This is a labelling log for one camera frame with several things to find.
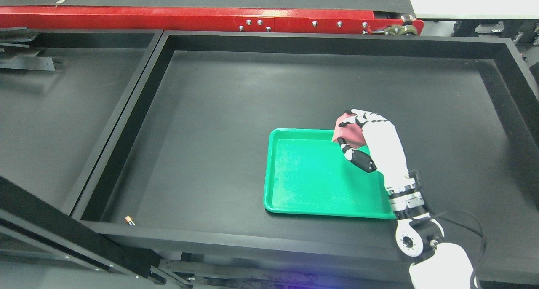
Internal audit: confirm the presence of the black metal right shelf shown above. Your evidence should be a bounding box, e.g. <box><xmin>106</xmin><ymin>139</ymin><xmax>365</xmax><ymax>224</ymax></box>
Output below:
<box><xmin>72</xmin><ymin>31</ymin><xmax>538</xmax><ymax>285</ymax></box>

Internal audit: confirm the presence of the black metal left shelf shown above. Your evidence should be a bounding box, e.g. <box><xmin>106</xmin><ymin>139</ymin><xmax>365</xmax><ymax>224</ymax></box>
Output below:
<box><xmin>0</xmin><ymin>27</ymin><xmax>186</xmax><ymax>289</ymax></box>

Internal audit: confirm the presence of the white desk with legs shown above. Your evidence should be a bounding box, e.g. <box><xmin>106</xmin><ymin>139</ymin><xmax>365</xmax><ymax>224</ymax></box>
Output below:
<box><xmin>410</xmin><ymin>0</ymin><xmax>539</xmax><ymax>19</ymax></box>

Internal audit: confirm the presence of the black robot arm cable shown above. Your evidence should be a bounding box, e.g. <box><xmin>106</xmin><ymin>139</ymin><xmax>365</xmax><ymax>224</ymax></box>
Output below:
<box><xmin>430</xmin><ymin>210</ymin><xmax>488</xmax><ymax>289</ymax></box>

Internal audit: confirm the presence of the red metal beam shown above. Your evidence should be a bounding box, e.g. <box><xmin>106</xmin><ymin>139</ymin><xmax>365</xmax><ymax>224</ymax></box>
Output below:
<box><xmin>0</xmin><ymin>5</ymin><xmax>425</xmax><ymax>34</ymax></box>

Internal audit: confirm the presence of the pink cube block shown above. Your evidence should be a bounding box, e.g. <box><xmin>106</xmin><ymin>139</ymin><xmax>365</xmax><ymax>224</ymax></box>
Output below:
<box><xmin>331</xmin><ymin>110</ymin><xmax>366</xmax><ymax>149</ymax></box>

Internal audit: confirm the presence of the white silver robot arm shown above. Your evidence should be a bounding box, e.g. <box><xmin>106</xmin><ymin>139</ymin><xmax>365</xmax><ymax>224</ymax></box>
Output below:
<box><xmin>388</xmin><ymin>171</ymin><xmax>481</xmax><ymax>289</ymax></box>

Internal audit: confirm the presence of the black metal shelf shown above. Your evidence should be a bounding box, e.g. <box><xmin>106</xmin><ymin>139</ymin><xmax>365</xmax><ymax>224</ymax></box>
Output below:
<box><xmin>72</xmin><ymin>31</ymin><xmax>538</xmax><ymax>285</ymax></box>
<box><xmin>0</xmin><ymin>27</ymin><xmax>186</xmax><ymax>289</ymax></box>

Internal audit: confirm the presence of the small orange screw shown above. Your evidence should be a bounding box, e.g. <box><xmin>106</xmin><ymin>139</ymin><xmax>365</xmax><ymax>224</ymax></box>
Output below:
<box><xmin>124</xmin><ymin>216</ymin><xmax>136</xmax><ymax>226</ymax></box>

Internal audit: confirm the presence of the green plastic tray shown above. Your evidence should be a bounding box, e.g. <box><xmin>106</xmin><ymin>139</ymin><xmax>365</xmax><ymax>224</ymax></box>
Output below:
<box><xmin>263</xmin><ymin>129</ymin><xmax>395</xmax><ymax>219</ymax></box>

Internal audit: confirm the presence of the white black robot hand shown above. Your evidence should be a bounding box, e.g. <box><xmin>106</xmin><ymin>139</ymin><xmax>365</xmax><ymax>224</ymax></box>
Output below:
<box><xmin>338</xmin><ymin>109</ymin><xmax>414</xmax><ymax>194</ymax></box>

